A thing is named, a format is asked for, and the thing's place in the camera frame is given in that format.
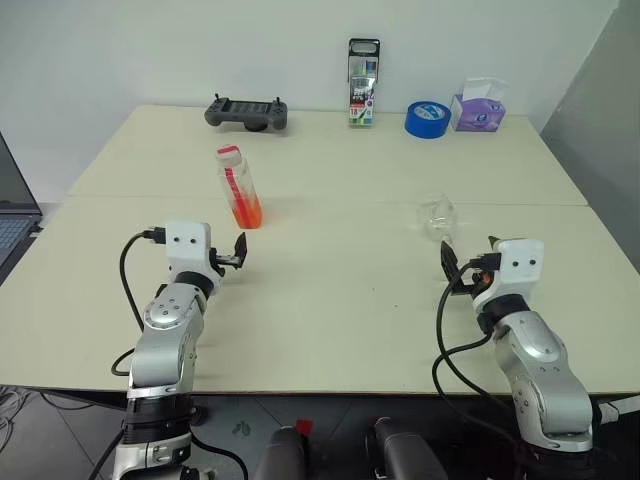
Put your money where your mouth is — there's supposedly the purple tissue box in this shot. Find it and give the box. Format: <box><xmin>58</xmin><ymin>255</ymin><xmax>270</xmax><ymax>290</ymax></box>
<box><xmin>449</xmin><ymin>76</ymin><xmax>511</xmax><ymax>134</ymax></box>

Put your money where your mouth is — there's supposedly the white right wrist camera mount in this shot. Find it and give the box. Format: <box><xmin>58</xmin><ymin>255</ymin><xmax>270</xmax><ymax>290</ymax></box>
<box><xmin>471</xmin><ymin>239</ymin><xmax>546</xmax><ymax>314</ymax></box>

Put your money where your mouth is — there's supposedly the grey laptop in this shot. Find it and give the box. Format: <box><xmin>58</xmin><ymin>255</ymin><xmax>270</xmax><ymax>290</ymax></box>
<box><xmin>0</xmin><ymin>130</ymin><xmax>46</xmax><ymax>287</ymax></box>

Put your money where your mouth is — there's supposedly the marker pen pack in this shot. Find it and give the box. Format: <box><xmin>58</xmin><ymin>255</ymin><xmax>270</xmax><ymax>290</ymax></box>
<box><xmin>345</xmin><ymin>36</ymin><xmax>382</xmax><ymax>129</ymax></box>

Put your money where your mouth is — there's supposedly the blue tape roll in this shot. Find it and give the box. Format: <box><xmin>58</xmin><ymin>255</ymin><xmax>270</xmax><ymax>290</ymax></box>
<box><xmin>403</xmin><ymin>99</ymin><xmax>453</xmax><ymax>141</ymax></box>

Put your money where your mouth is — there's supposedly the dark rounded shape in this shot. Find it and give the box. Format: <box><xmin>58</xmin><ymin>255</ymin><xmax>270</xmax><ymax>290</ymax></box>
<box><xmin>366</xmin><ymin>416</ymin><xmax>449</xmax><ymax>480</ymax></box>
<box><xmin>251</xmin><ymin>424</ymin><xmax>309</xmax><ymax>480</ymax></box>

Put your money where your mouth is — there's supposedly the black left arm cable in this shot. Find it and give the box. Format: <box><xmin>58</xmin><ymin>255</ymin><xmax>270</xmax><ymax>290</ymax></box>
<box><xmin>110</xmin><ymin>226</ymin><xmax>167</xmax><ymax>377</ymax></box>

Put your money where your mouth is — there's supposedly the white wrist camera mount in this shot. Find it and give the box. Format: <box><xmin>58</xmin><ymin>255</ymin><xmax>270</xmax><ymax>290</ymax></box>
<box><xmin>165</xmin><ymin>221</ymin><xmax>211</xmax><ymax>277</ymax></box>
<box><xmin>471</xmin><ymin>239</ymin><xmax>546</xmax><ymax>314</ymax></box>

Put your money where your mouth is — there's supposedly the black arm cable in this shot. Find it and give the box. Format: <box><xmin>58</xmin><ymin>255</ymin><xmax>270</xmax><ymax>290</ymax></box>
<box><xmin>431</xmin><ymin>253</ymin><xmax>531</xmax><ymax>480</ymax></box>
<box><xmin>110</xmin><ymin>226</ymin><xmax>167</xmax><ymax>377</ymax></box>

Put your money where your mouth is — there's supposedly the grey handheld remote controller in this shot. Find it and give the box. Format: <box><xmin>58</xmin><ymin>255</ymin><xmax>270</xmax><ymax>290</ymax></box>
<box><xmin>202</xmin><ymin>91</ymin><xmax>291</xmax><ymax>134</ymax></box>

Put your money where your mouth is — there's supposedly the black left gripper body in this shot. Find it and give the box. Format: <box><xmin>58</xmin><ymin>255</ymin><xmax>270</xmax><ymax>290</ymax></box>
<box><xmin>208</xmin><ymin>246</ymin><xmax>243</xmax><ymax>276</ymax></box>

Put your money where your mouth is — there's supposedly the clear glass cup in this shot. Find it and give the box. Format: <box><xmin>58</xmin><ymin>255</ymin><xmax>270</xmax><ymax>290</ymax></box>
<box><xmin>415</xmin><ymin>193</ymin><xmax>459</xmax><ymax>247</ymax></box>

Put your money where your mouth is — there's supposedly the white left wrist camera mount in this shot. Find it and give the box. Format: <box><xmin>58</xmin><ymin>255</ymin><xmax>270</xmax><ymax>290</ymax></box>
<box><xmin>165</xmin><ymin>221</ymin><xmax>211</xmax><ymax>277</ymax></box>

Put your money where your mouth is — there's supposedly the bottle with orange liquid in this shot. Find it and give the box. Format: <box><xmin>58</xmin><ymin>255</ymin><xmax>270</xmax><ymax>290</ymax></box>
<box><xmin>214</xmin><ymin>144</ymin><xmax>265</xmax><ymax>231</ymax></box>

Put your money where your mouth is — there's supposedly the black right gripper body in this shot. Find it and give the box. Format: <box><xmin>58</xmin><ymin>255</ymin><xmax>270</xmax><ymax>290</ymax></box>
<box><xmin>451</xmin><ymin>268</ymin><xmax>495</xmax><ymax>301</ymax></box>

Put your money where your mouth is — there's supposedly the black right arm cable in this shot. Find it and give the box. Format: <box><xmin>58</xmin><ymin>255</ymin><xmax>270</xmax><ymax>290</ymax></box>
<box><xmin>431</xmin><ymin>253</ymin><xmax>531</xmax><ymax>480</ymax></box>

